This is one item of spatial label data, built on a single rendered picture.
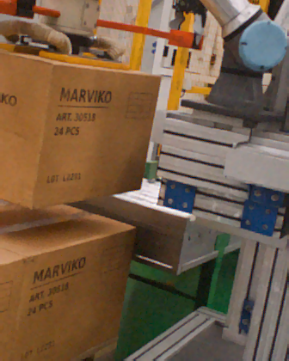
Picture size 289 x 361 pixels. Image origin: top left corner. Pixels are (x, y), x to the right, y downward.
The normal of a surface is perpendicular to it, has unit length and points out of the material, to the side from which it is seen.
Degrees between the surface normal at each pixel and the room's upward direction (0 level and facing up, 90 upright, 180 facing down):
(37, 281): 90
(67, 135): 90
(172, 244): 90
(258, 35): 95
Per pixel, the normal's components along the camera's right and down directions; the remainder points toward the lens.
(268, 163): -0.43, 0.07
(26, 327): 0.86, 0.23
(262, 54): 0.15, 0.28
